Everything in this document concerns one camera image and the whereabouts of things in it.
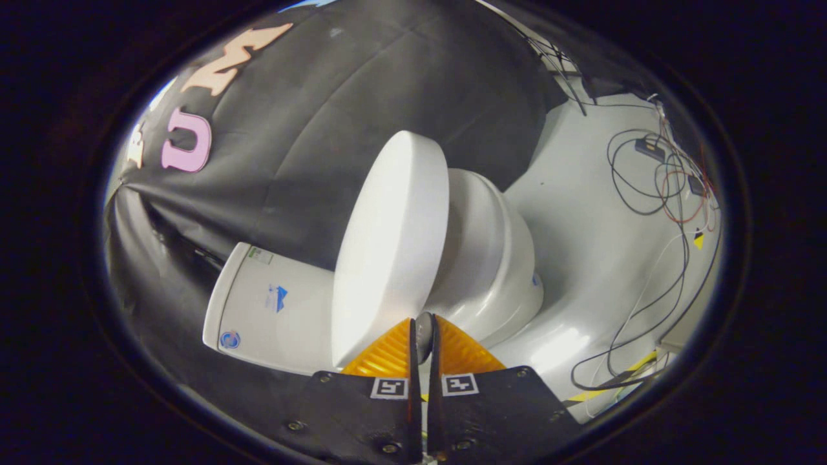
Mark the yellow black floor tape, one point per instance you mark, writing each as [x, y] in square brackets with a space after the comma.
[646, 361]

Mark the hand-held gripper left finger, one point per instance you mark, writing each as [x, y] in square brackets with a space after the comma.
[362, 413]

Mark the white toilet tank cover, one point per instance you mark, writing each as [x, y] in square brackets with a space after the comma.
[224, 297]

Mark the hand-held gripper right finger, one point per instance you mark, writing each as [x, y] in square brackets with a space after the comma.
[491, 413]

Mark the black tripod stand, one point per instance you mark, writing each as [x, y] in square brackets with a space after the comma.
[566, 82]

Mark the white toilet seat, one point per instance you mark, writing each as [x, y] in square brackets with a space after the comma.
[468, 226]

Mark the white ceramic toilet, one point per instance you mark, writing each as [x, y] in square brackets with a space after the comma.
[497, 278]

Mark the black backdrop cloth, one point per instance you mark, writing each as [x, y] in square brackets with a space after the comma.
[310, 129]

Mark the small black adapter box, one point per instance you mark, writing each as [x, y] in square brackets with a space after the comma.
[649, 149]

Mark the white toilet lid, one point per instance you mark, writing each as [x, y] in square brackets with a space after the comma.
[387, 245]

